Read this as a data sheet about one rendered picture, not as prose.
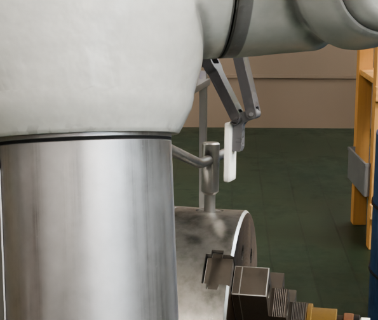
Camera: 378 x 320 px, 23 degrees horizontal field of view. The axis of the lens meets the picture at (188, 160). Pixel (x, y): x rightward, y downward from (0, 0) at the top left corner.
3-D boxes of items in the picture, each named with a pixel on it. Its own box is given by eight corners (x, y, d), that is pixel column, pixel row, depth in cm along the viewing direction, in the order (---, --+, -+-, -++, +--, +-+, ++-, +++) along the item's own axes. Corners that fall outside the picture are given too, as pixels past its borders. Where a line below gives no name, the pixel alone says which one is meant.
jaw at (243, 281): (213, 340, 112) (202, 290, 103) (218, 304, 116) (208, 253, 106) (303, 347, 110) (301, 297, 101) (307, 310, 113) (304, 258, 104)
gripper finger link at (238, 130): (236, 107, 109) (260, 108, 109) (234, 150, 110) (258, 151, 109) (232, 108, 108) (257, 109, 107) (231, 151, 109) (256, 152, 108)
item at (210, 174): (202, 231, 117) (204, 140, 115) (220, 232, 116) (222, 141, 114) (197, 235, 114) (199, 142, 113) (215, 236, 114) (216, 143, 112)
